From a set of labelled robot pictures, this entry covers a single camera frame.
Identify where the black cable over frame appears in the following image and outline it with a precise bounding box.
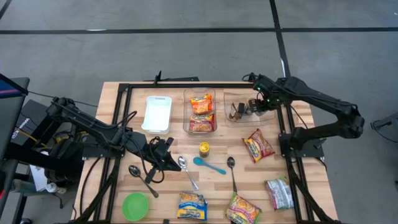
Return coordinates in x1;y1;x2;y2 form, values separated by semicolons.
242;72;308;129

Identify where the black computer monitor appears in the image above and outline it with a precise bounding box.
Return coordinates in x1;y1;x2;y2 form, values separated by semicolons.
0;73;30;162

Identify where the grey printed ramen packet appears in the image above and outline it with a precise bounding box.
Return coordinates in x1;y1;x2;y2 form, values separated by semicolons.
264;176;295;211

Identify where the teal plastic spoon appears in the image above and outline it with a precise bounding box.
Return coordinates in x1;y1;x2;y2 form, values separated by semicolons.
193;156;227;175

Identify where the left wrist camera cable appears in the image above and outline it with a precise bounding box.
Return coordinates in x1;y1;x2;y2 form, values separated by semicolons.
123;110;166;185

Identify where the white plastic bin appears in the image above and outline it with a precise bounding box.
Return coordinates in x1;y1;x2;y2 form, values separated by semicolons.
141;95;173;135

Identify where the black floor cable loop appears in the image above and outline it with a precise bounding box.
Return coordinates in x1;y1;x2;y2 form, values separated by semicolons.
366;119;398;162

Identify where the white paper sheet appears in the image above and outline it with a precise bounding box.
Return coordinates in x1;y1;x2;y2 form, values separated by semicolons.
29;164;49;192

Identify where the red ramen noodle packet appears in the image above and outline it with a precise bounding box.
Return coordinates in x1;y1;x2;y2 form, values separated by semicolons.
188;113;216;133

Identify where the wide clear plastic tray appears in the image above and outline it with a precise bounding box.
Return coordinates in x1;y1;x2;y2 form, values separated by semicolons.
223;89;277;128

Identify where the red roast beef ramen packet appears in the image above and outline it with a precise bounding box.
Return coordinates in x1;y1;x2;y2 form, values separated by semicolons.
242;128;276;164

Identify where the yellow lid spice jar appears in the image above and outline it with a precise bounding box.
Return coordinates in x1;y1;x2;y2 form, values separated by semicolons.
198;142;210;158

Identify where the deep clear plastic container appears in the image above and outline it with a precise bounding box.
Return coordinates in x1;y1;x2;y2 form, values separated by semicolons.
182;88;218;135

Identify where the thick black cable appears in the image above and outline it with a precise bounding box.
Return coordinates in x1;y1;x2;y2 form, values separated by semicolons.
79;157;103;217

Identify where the silver metal spoon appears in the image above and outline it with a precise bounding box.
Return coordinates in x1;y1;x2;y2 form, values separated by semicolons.
177;156;200;191

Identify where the green ramen noodle packet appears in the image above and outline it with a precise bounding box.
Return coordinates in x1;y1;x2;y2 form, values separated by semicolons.
226;192;262;224

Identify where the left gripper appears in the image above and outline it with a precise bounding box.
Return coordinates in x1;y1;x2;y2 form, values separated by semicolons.
148;136;182;172

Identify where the brown spice box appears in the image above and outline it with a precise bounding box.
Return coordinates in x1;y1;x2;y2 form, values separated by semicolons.
229;102;241;122

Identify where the black floor equipment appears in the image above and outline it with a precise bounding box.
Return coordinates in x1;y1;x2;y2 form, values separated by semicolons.
46;136;85;184

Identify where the green plastic bowl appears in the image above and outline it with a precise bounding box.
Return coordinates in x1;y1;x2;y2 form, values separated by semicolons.
121;192;150;222

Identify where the black spice tin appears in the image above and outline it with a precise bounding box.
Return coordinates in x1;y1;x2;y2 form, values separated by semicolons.
238;101;248;119

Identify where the yellow cable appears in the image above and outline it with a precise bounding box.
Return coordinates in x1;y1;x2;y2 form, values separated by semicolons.
18;128;47;149

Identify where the thin black floor cable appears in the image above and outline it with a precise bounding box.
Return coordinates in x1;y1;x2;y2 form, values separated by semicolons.
27;90;99;108

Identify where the blue ramen noodle packet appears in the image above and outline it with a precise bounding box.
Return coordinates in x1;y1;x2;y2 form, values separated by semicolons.
177;191;208;222

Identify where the black case white lettering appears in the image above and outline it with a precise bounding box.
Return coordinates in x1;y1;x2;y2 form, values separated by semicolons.
11;99;63;147

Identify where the metal spoon black handle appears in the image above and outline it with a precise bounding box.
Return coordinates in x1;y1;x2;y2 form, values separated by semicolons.
128;164;160;199
226;156;238;194

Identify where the orange ramen noodle packet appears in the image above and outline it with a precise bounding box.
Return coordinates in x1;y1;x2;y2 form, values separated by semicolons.
190;94;214;115

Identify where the grey equipment stand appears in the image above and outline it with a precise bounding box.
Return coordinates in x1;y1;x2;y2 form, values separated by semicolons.
370;111;398;131

